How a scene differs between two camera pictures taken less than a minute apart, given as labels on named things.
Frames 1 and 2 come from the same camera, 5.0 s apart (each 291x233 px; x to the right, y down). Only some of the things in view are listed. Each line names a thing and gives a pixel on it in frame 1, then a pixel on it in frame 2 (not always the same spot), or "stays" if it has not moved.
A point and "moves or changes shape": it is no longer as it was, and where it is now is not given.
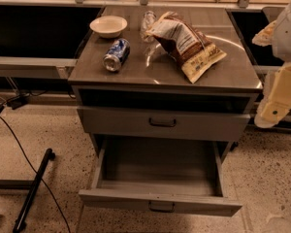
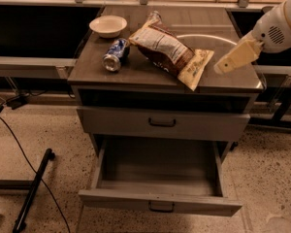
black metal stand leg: x=20 y=219 stays
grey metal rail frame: x=51 y=68 stays
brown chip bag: x=193 y=51 moves or changes shape
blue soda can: x=116 y=52 stays
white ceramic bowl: x=109 y=25 stays
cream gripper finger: x=282 y=89 to x=246 y=51
